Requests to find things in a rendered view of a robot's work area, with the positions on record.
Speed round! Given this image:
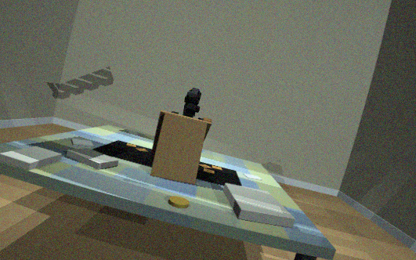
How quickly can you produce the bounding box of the yellow round disc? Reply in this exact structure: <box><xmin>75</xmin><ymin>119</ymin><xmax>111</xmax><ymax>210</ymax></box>
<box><xmin>169</xmin><ymin>196</ymin><xmax>189</xmax><ymax>208</ymax></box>

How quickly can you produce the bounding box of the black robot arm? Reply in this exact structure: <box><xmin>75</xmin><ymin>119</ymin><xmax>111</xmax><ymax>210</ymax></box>
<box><xmin>184</xmin><ymin>88</ymin><xmax>201</xmax><ymax>116</ymax></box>

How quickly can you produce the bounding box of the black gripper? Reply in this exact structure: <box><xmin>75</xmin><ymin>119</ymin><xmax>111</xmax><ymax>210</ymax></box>
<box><xmin>171</xmin><ymin>108</ymin><xmax>203</xmax><ymax>120</ymax></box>

